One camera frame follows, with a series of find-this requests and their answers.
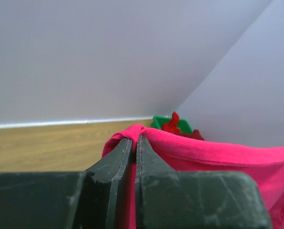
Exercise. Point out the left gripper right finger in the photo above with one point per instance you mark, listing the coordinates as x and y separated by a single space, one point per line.
170 199

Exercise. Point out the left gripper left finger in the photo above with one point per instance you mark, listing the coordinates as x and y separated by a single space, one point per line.
90 199

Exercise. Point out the pink t shirt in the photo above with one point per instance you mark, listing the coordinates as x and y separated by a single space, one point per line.
264 165

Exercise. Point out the green plastic bin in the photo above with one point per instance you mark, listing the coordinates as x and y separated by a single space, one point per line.
183 125

